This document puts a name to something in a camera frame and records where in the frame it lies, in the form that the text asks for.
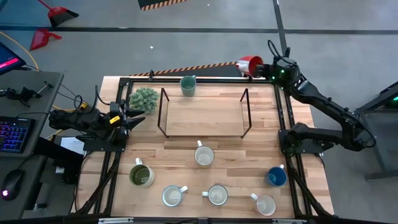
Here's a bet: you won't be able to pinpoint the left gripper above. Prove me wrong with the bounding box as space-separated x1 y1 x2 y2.
105 99 147 139

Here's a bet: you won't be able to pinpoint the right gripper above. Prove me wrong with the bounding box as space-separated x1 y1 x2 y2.
253 58 301 85

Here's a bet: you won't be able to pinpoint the red and white mug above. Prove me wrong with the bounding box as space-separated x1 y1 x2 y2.
235 55 265 78

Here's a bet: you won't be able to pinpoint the olive green mug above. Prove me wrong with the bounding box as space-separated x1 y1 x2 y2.
129 157 155 189

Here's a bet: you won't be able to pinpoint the teal green mug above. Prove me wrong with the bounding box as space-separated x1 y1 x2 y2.
179 75 197 97

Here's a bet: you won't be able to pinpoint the yellow mug white handle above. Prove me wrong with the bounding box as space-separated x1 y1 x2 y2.
193 140 216 167

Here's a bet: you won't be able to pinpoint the pale white mug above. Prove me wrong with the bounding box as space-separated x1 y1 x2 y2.
161 185 189 208

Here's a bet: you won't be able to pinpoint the blue white patterned mug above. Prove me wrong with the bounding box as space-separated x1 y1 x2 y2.
201 184 229 207

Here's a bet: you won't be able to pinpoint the beige white mug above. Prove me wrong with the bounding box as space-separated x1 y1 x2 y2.
250 192 277 217

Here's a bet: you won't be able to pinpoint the green succulent plant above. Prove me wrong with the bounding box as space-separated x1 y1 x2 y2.
129 86 160 114

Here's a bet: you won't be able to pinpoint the black hazard stripe mat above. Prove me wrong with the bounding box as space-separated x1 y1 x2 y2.
129 61 246 78
137 0 189 12

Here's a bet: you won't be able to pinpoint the white paper sheet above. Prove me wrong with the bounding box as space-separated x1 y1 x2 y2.
60 136 86 155

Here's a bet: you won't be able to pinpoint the grey desk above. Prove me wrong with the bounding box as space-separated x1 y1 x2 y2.
0 70 85 220

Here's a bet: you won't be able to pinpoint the black clamp tool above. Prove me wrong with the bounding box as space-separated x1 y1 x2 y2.
0 81 53 108

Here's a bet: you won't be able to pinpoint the backlit black keyboard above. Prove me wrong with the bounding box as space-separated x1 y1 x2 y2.
0 115 35 154

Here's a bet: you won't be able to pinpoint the red dustpan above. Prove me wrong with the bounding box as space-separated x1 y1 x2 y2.
29 28 63 52

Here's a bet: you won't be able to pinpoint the red broom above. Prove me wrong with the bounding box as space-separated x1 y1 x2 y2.
37 0 80 27

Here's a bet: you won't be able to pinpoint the black computer mouse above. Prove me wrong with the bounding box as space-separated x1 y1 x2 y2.
1 169 25 202

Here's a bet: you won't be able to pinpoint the black monitor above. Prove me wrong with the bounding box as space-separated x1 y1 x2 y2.
0 42 27 76

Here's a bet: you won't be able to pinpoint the dark grey side table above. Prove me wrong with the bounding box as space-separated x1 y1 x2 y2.
354 81 398 181

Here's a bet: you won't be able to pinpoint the black aluminium frame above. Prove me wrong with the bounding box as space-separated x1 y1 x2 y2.
73 70 335 224

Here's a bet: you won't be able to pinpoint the wooden shelf black wire legs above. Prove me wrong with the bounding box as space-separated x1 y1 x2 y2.
157 88 252 139

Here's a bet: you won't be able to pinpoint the black desk mount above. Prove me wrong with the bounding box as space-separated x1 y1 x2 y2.
33 136 85 185

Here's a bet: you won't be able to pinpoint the silver metal bracket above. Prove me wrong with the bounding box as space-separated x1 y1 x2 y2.
98 217 134 224
272 218 307 224

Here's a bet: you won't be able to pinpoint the yellow cable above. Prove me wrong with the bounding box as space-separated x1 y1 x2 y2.
0 30 90 141

